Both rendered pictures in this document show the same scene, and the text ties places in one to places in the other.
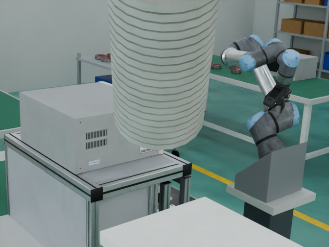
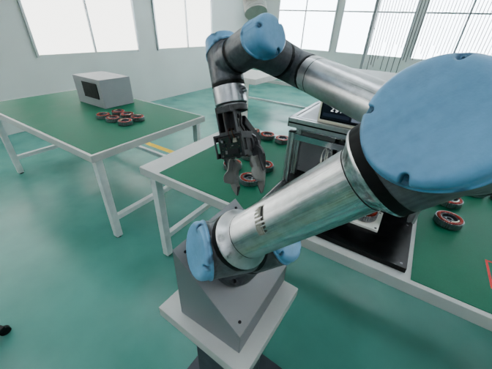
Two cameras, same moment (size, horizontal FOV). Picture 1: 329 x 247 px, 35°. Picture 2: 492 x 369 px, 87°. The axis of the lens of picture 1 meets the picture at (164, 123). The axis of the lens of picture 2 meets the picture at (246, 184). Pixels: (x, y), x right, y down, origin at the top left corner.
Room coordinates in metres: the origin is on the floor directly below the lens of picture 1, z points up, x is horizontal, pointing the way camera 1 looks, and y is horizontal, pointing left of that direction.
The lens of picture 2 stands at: (2.99, -0.69, 1.49)
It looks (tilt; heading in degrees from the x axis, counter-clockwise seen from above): 32 degrees down; 162
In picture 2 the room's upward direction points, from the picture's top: 3 degrees clockwise
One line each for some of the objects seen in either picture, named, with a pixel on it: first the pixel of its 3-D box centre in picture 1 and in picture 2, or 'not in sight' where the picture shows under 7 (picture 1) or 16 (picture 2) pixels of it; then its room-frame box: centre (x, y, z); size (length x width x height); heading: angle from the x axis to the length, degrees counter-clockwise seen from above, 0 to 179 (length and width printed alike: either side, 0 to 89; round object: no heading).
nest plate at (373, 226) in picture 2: not in sight; (362, 216); (2.27, 0.11, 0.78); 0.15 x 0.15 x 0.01; 40
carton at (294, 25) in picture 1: (298, 25); not in sight; (9.21, -2.22, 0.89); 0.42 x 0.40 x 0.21; 39
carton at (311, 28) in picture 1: (321, 29); not in sight; (8.85, -2.52, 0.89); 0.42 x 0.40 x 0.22; 42
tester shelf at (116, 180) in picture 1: (92, 153); (368, 124); (1.97, 0.28, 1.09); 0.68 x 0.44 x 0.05; 40
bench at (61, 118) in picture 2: not in sight; (101, 146); (0.23, -1.35, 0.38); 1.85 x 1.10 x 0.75; 40
